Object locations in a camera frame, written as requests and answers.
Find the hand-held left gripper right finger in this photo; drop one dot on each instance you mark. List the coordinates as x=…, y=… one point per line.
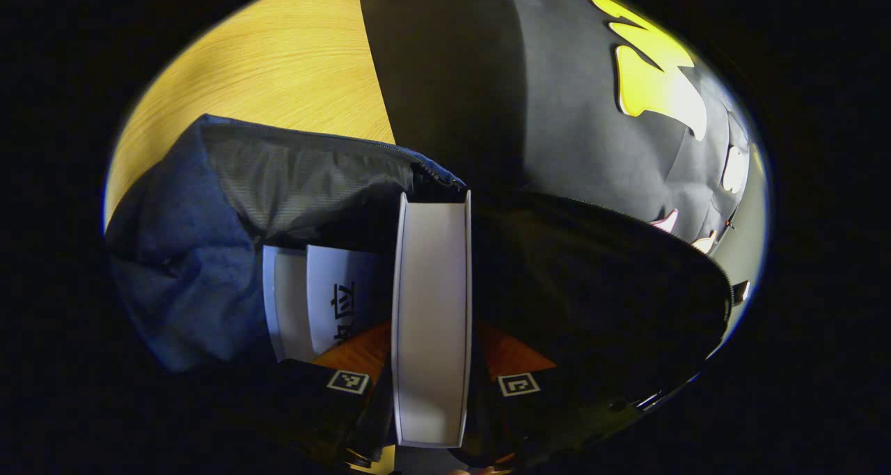
x=550, y=412

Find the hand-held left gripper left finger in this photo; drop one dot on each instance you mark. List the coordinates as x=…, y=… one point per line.
x=327, y=405

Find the white covered book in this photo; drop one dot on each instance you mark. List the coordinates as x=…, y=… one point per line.
x=431, y=308
x=334, y=280

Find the blue schoolbag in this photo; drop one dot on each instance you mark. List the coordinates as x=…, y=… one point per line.
x=181, y=252

